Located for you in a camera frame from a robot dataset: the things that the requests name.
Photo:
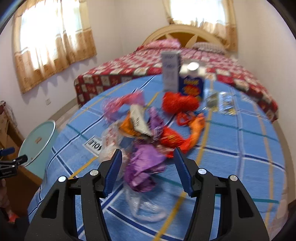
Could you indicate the cream wooden headboard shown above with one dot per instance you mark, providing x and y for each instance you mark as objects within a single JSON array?
[{"x": 182, "y": 28}]

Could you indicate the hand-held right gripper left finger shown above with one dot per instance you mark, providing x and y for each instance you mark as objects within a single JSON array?
[{"x": 113, "y": 171}]

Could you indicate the blue plaid tablecloth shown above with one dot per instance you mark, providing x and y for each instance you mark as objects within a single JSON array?
[{"x": 231, "y": 150}]

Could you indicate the wide beige floral curtain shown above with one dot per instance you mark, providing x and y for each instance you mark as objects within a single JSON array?
[{"x": 46, "y": 64}]

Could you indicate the purple wrapper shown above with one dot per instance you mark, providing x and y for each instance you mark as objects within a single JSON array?
[{"x": 143, "y": 162}]

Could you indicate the clear plastic bag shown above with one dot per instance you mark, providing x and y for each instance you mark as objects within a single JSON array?
[{"x": 141, "y": 208}]

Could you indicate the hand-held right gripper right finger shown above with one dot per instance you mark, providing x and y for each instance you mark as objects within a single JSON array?
[{"x": 183, "y": 171}]

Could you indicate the blue milk carton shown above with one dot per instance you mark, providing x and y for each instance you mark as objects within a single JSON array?
[{"x": 190, "y": 87}]

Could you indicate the pink pillow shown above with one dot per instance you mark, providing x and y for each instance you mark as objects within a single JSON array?
[{"x": 161, "y": 44}]

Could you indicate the tall white carton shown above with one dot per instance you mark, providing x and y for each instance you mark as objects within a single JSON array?
[{"x": 170, "y": 74}]

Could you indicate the light blue plastic bin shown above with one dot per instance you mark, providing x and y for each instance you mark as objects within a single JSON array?
[{"x": 37, "y": 148}]

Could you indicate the red patterned bedspread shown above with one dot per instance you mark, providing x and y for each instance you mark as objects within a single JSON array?
[{"x": 129, "y": 64}]

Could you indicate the red snack wrapper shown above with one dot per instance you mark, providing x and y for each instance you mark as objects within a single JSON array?
[{"x": 172, "y": 141}]

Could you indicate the orange snack bag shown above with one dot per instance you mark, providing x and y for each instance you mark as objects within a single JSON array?
[{"x": 126, "y": 126}]

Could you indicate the clear blister pack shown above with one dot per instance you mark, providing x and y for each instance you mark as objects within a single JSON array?
[{"x": 222, "y": 104}]

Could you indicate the white wall socket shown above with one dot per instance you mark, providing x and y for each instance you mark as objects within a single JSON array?
[{"x": 47, "y": 101}]

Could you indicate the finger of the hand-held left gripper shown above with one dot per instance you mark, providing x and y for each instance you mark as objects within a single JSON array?
[
  {"x": 20, "y": 160},
  {"x": 8, "y": 151}
]

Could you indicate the wooden cabinet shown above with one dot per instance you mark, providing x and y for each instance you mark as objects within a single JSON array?
[{"x": 30, "y": 178}]

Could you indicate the narrow beige floral curtain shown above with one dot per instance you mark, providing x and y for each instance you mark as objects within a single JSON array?
[{"x": 231, "y": 30}]

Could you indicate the striped pillow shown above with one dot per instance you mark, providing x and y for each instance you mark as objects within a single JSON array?
[{"x": 208, "y": 47}]

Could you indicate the pink plastic bag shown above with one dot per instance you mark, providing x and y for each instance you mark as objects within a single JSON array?
[{"x": 129, "y": 99}]

